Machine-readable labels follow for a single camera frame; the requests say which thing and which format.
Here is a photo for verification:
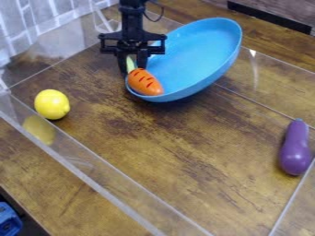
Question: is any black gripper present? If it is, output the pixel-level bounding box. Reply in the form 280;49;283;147
98;6;166;76

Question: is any orange toy carrot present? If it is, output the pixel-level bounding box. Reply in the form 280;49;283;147
125;57;164;96

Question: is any blue plastic plate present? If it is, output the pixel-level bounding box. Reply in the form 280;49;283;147
125;18;242;102

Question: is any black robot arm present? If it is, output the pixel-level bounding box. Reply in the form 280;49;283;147
98;0;166;76

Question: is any white checkered curtain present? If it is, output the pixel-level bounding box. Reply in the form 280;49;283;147
0;0;118;64

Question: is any yellow toy lemon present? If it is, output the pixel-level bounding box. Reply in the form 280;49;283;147
34;89;70;120

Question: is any purple toy eggplant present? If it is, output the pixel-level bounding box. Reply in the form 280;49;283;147
279;119;312;176

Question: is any blue plastic object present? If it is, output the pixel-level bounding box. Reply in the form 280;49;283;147
0;202;24;236

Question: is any black cable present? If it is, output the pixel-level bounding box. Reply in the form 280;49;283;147
142;0;165;23

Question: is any clear acrylic enclosure wall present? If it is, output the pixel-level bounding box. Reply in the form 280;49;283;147
0;6;315;236

